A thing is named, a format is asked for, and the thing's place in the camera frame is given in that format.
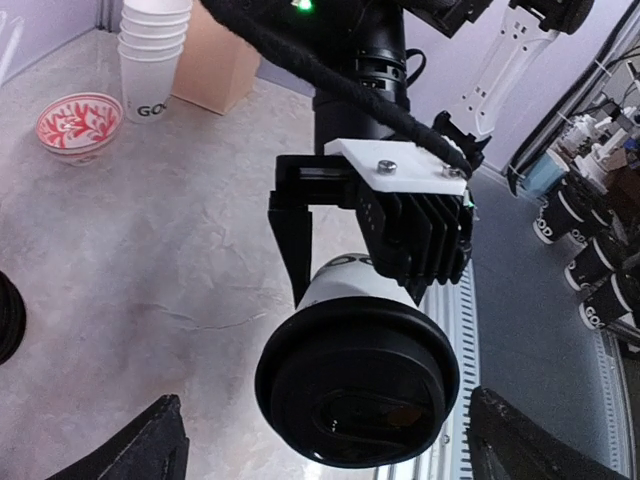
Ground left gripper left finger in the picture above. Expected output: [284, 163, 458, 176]
[52, 394, 190, 479]

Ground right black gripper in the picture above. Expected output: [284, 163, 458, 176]
[268, 154, 360, 307]

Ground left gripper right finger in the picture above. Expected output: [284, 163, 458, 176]
[467, 386, 625, 480]

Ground white paper cup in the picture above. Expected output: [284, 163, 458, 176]
[296, 253, 418, 311]

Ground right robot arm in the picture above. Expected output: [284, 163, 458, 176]
[204, 1, 592, 301]

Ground brown paper bag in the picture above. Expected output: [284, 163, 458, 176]
[172, 1, 260, 115]

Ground stack of black lids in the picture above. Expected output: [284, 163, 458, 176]
[0, 273, 27, 364]

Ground background black cups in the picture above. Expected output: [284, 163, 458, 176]
[532, 183, 639, 330]

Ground stack of white paper cups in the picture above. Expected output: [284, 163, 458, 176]
[117, 1, 193, 124]

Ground red patterned bowl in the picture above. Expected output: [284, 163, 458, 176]
[35, 92, 124, 166]

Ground aluminium front rail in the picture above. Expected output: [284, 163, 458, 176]
[374, 264, 481, 480]

